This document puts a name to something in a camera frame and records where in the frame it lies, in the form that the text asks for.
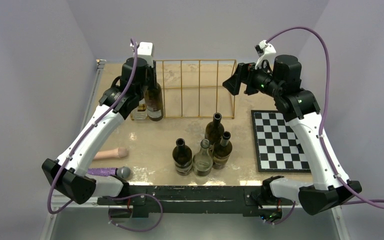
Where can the black white chessboard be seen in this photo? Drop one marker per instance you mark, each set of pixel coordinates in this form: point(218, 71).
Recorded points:
point(277, 148)

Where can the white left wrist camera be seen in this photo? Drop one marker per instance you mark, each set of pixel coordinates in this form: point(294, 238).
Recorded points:
point(145, 51)

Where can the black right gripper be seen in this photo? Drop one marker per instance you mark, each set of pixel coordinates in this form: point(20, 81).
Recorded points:
point(246, 73)

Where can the dark brown bottle front left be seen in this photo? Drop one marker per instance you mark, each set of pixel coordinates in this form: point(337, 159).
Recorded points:
point(182, 156)

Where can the clear glass bottle front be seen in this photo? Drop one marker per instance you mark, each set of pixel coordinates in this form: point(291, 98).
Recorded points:
point(202, 162)

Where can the beige toy microphone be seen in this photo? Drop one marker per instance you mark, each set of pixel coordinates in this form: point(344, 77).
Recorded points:
point(116, 153)

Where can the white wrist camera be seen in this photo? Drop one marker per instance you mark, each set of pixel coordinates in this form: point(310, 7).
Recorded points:
point(265, 51)
point(145, 51)

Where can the green bottle silver foil neck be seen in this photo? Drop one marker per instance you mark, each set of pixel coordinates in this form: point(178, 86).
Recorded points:
point(221, 151)

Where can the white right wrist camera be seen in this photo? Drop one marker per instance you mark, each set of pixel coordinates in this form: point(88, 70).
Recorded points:
point(265, 51)

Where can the green wine bottle silver neck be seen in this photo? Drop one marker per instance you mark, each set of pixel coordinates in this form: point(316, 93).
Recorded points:
point(154, 103)

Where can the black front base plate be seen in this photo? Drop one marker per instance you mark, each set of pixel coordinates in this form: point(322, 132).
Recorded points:
point(244, 200)

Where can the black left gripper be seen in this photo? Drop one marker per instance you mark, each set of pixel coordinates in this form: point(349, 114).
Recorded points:
point(151, 71)

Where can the aluminium table edge rail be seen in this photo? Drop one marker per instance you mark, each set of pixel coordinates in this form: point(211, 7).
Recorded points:
point(54, 210)

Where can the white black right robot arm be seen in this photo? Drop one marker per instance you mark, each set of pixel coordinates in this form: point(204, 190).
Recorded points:
point(330, 187)

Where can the purple glitter microphone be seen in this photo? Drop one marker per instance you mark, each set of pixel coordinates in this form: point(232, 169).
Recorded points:
point(121, 172)

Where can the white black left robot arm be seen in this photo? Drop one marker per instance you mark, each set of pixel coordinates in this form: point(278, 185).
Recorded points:
point(68, 173)

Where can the gold wire wine rack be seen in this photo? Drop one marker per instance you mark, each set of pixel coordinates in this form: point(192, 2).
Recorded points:
point(192, 88)

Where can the clear liquor bottle black cap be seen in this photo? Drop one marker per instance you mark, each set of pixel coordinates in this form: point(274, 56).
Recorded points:
point(140, 112)

